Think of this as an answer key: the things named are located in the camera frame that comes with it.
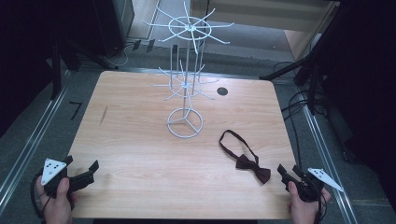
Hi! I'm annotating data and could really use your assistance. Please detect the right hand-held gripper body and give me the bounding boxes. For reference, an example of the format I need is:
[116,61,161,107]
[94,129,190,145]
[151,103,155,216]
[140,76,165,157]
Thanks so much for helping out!
[281,167,346,203]

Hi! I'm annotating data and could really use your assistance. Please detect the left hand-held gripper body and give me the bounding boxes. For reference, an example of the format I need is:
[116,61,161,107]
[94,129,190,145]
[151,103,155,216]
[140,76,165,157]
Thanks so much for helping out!
[40,157,95,200]

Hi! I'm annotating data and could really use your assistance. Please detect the dark red bow tie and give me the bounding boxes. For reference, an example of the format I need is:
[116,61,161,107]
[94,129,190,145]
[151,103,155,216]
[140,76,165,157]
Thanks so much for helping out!
[218,129,272,185]

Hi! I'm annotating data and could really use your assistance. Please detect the white wire rack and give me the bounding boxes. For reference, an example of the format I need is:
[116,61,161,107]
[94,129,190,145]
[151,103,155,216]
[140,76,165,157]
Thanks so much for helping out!
[142,1,235,140]

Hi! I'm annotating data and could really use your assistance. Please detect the person's left hand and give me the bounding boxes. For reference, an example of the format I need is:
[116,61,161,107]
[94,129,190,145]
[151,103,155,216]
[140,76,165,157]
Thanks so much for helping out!
[35,176,78,224]

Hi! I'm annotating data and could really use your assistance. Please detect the person's right hand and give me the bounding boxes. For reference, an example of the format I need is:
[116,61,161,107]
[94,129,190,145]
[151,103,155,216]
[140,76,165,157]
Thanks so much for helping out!
[286,180,332,224]

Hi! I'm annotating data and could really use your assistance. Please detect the black metal stand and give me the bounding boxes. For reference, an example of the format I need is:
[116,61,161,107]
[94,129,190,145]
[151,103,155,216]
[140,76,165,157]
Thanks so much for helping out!
[259,6,347,116]
[49,36,82,101]

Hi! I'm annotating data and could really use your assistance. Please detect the black cabinet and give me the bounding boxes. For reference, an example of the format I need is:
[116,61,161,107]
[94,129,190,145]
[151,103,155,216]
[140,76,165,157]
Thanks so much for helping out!
[92,0,136,58]

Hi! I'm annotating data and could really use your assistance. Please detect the metal floor rail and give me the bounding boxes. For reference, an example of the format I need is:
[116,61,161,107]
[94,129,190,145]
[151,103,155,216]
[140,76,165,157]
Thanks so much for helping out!
[301,102,360,224]
[0,70,73,207]

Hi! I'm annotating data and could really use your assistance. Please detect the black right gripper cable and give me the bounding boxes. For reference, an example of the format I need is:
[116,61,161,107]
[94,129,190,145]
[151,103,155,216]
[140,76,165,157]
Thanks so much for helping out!
[316,185,329,224]

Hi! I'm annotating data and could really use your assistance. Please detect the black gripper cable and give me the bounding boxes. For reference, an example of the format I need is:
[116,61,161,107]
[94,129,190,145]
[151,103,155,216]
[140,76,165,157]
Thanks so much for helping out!
[316,185,329,224]
[29,173,52,220]

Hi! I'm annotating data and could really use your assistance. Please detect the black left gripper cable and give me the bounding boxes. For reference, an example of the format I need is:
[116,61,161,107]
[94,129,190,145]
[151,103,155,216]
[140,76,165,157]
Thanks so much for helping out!
[29,173,52,220]

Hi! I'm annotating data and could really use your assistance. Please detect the black floor cables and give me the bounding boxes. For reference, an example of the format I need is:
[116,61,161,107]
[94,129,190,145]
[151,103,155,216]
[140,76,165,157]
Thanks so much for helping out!
[272,61,328,169]

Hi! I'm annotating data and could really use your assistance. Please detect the white floor cable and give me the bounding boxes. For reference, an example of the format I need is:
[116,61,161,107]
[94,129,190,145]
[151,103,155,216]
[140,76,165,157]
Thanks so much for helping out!
[103,42,134,68]

